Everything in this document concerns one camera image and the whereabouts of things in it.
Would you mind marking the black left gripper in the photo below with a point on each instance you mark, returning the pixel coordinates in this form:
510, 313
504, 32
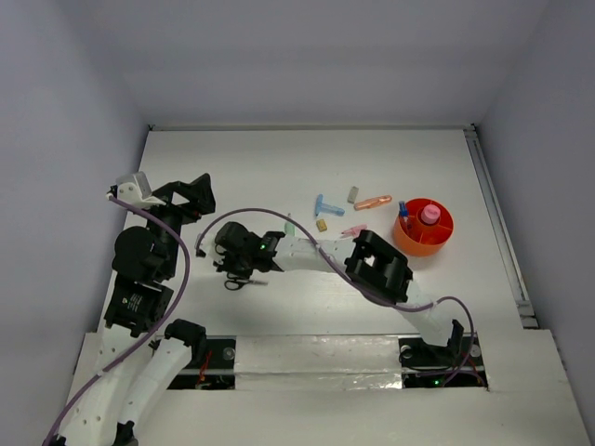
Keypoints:
199, 192

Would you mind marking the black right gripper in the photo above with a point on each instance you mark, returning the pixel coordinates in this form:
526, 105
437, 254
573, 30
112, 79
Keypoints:
226, 264

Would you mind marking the black scissors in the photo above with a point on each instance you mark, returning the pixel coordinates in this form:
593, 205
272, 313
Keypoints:
236, 283

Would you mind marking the small yellow eraser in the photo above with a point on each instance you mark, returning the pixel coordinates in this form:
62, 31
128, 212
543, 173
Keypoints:
321, 225

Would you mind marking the grey eraser block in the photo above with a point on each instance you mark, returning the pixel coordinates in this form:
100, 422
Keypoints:
352, 196

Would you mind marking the blue white glue bottle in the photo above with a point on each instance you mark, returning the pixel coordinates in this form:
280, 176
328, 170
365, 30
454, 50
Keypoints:
404, 215

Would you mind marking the pink round eraser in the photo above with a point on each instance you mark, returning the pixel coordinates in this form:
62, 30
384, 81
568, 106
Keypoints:
430, 214

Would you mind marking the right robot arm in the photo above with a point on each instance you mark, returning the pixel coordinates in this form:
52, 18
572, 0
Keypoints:
378, 270

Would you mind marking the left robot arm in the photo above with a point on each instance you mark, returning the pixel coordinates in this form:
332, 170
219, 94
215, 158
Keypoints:
140, 351

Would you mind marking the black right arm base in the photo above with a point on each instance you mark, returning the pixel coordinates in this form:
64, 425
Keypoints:
417, 355

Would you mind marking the green translucent pen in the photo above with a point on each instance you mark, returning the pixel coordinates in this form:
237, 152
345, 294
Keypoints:
289, 227

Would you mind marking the blue translucent pen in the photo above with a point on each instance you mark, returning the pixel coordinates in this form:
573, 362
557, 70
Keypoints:
320, 207

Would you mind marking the pink translucent pen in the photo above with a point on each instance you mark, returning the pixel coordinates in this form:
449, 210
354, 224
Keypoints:
353, 232

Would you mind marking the orange translucent pen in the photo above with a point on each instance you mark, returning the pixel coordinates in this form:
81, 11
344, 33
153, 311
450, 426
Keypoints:
372, 203

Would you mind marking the orange round divided container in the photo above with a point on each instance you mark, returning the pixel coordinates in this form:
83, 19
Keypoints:
422, 240

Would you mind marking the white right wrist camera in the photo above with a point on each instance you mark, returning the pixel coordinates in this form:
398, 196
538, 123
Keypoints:
205, 246

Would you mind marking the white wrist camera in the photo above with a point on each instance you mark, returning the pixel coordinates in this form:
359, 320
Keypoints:
134, 189
205, 246

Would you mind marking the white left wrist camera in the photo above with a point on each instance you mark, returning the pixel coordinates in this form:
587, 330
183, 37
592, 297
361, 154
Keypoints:
134, 189

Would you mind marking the aluminium table edge rail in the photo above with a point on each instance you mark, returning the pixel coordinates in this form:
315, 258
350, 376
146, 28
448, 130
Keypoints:
510, 262

